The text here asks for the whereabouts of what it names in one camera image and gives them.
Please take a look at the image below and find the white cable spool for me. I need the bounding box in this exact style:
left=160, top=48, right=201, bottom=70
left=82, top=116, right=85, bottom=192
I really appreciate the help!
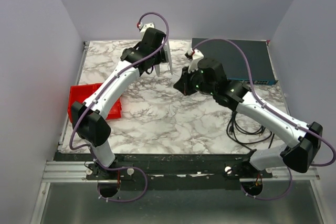
left=154, top=42, right=173, bottom=76

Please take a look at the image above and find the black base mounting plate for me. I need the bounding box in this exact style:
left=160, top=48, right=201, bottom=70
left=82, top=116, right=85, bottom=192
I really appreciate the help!
left=54, top=153, right=289, bottom=196

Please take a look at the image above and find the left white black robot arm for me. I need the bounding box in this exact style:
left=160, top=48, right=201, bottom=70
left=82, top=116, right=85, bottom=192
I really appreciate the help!
left=71, top=23, right=171, bottom=167

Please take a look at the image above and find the red plastic bin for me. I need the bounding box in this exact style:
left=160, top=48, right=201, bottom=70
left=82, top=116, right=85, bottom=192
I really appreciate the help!
left=67, top=83, right=122, bottom=122

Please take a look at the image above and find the blue network switch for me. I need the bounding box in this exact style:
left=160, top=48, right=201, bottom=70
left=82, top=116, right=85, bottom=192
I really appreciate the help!
left=197, top=40, right=278, bottom=86

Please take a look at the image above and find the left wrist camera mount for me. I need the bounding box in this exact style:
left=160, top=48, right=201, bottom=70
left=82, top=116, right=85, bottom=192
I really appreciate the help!
left=137, top=22, right=155, bottom=34

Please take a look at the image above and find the aluminium extrusion rail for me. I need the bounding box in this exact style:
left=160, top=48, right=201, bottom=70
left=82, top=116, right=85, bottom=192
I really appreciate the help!
left=42, top=161, right=87, bottom=183

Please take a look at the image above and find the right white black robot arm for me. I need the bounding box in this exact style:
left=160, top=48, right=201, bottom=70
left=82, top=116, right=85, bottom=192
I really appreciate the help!
left=173, top=58, right=323, bottom=173

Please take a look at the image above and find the black coiled cable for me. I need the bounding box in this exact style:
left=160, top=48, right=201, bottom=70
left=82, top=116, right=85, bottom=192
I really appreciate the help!
left=226, top=110, right=275, bottom=154

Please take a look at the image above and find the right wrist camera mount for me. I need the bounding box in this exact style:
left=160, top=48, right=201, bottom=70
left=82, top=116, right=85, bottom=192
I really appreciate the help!
left=185, top=48, right=204, bottom=73

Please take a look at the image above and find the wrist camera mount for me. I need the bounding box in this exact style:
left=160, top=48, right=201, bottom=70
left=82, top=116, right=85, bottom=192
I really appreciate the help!
left=137, top=22, right=155, bottom=34
left=185, top=48, right=204, bottom=73

